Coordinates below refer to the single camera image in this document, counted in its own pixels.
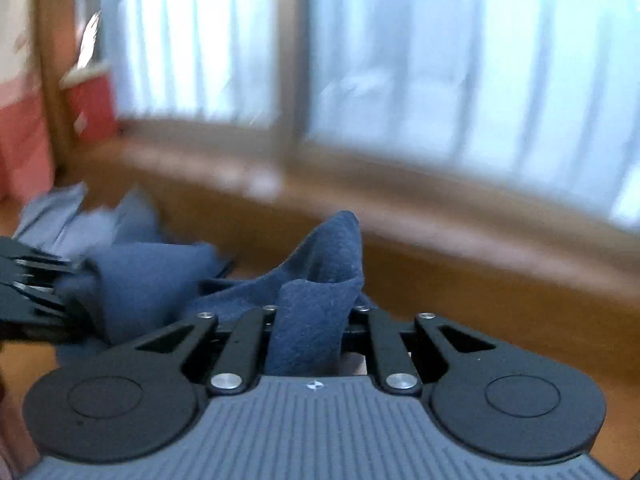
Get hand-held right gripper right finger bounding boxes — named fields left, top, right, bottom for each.
left=350, top=305, right=501, bottom=396

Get pink bedding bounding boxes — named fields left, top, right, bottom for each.
left=0, top=80, right=56, bottom=201

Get window with wooden frame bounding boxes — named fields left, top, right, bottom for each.
left=75, top=0, right=640, bottom=236

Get navy blue fleece pants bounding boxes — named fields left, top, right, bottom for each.
left=55, top=210, right=373, bottom=377

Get crumpled light blue-grey cloth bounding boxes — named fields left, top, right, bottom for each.
left=12, top=182, right=163, bottom=261

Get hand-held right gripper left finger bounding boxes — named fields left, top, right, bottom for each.
left=132, top=305, right=279, bottom=396

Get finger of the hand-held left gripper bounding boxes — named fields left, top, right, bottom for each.
left=0, top=237, right=76, bottom=279
left=0, top=281, right=69, bottom=344

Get red storage box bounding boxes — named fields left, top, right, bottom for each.
left=60, top=60, right=121, bottom=148

